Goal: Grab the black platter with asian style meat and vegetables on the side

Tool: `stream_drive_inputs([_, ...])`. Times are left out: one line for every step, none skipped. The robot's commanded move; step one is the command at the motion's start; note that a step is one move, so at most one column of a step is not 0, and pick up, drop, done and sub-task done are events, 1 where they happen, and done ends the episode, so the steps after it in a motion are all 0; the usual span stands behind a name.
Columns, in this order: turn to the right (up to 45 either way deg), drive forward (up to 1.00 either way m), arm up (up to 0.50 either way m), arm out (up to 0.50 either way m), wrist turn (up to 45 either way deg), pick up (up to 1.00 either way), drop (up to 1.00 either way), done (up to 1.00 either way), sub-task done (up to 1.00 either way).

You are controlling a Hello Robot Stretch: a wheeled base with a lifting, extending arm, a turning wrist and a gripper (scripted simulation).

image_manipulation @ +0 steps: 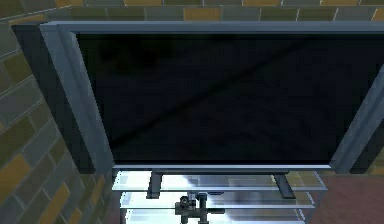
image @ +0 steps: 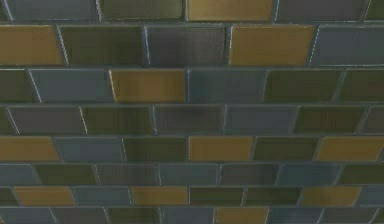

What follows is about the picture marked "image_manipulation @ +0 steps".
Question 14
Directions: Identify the glass television stand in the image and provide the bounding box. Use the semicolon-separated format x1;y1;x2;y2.
111;169;330;224

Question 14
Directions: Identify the grey framed television set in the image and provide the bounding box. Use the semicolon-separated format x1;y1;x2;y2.
11;20;384;200

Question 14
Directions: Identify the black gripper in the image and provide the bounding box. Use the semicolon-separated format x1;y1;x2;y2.
175;195;198;216

